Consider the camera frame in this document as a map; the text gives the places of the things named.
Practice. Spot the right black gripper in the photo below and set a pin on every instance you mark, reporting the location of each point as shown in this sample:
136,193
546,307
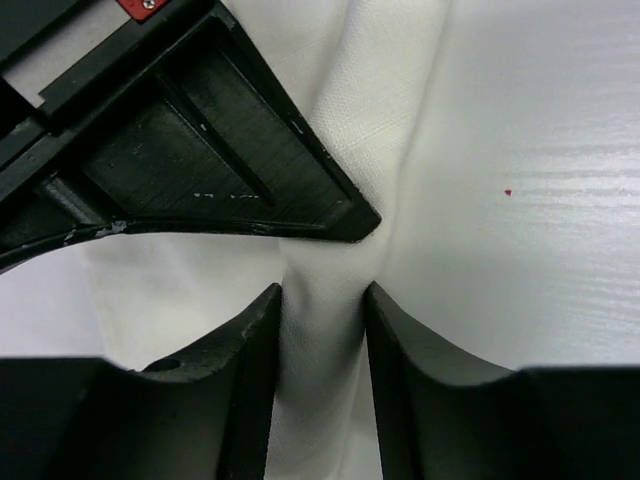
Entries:
84,68

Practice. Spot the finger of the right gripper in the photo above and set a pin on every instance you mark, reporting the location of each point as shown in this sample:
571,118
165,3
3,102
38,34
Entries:
223,151

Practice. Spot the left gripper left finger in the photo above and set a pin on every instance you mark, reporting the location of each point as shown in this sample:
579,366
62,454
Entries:
203,412

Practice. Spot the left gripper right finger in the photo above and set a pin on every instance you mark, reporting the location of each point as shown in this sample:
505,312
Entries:
444,413

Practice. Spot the white cloth napkin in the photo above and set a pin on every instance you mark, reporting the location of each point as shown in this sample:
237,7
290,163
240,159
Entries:
358,71

